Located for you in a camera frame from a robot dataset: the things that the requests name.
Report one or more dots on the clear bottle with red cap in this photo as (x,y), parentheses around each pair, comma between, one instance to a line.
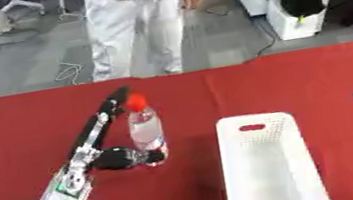
(145,130)

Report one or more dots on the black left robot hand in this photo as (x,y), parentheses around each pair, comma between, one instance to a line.
(118,158)

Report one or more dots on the person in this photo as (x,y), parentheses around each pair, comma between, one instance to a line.
(116,30)

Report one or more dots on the white perforated plastic basket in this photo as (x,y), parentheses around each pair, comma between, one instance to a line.
(264,165)

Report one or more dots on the white chair base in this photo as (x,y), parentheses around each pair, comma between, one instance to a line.
(23,3)

